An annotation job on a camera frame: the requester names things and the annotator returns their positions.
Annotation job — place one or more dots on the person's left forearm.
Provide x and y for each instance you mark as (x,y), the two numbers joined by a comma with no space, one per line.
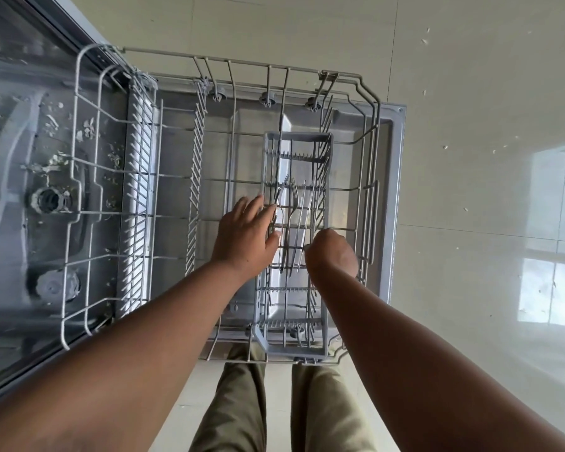
(122,362)

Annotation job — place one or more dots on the person's right forearm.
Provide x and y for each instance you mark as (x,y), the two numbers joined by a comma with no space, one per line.
(442,371)

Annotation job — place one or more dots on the dark cutlery basket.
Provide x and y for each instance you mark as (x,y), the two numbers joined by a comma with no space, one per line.
(266,150)

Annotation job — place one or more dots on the silver dishwasher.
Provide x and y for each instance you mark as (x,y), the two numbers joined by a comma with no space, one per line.
(14,221)

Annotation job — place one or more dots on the person's left hand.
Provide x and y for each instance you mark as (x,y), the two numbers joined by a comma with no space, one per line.
(242,240)

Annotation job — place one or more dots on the person's right hand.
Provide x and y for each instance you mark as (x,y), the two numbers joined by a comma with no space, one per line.
(332,256)

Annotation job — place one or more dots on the person's khaki trousers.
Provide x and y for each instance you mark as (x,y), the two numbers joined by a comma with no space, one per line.
(235,409)

